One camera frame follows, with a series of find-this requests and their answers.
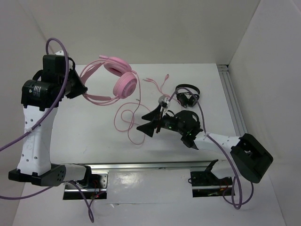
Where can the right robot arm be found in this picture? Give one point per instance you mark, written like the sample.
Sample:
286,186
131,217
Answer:
246,153

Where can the black headphones near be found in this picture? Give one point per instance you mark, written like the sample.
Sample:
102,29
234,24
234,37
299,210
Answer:
188,117

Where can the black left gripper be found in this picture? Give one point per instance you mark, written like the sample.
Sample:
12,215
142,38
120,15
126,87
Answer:
81,88

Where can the aluminium side rail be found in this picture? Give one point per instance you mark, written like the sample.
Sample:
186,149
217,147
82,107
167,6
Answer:
232,100

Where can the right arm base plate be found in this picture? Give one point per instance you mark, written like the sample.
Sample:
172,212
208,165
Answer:
206,184

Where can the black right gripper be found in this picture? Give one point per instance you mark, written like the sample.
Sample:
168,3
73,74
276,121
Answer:
149,127

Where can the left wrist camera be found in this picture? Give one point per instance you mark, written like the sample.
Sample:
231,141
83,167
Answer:
60,53

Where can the black headphones far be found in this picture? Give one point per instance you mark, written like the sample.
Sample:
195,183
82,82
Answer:
185,98

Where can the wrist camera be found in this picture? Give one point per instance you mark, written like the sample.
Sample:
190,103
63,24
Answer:
164,101
60,53

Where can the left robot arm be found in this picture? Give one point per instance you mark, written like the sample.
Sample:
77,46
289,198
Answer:
40,98

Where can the pink gaming headphones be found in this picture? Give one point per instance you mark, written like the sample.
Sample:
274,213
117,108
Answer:
114,80

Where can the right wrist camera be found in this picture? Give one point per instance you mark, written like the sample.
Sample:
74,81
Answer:
164,101

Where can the black headphones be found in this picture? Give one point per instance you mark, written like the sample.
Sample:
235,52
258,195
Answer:
188,117
185,98

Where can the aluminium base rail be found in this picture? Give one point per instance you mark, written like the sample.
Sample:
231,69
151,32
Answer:
139,166

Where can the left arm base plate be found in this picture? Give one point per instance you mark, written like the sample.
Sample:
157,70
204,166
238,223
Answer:
96,188

